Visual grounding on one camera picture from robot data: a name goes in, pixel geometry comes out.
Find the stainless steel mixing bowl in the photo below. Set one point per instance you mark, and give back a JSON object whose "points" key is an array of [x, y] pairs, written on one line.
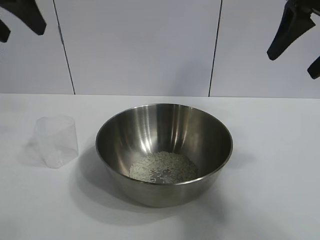
{"points": [[162, 130]]}

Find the white rice grains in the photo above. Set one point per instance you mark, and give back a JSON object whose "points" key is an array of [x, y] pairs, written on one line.
{"points": [[150, 165]]}

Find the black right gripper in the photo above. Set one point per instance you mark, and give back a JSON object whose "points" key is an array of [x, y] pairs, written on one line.
{"points": [[310, 6]]}

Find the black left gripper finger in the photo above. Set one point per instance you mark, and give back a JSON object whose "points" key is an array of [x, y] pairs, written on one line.
{"points": [[32, 17], [4, 32]]}

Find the clear plastic measuring cup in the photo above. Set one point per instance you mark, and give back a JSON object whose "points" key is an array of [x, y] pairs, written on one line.
{"points": [[60, 140]]}

